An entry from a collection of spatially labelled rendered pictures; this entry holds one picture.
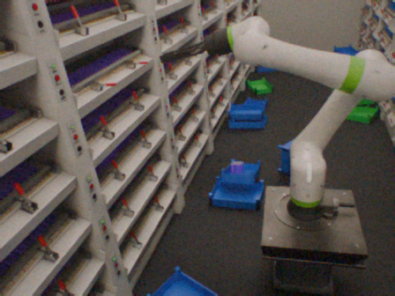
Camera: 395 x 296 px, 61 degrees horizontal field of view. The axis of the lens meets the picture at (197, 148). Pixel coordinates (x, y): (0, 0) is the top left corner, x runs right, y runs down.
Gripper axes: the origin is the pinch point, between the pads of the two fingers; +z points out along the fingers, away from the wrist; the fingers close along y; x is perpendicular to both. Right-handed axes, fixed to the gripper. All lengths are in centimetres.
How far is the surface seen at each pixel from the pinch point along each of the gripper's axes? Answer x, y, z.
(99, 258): -56, -52, 30
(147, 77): -9.6, 17.8, 23.3
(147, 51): 2.1, 17.5, 18.1
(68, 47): 16.5, -38.3, 12.6
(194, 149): -74, 64, 36
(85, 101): -1.1, -36.8, 16.9
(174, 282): -94, -30, 22
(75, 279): -55, -63, 33
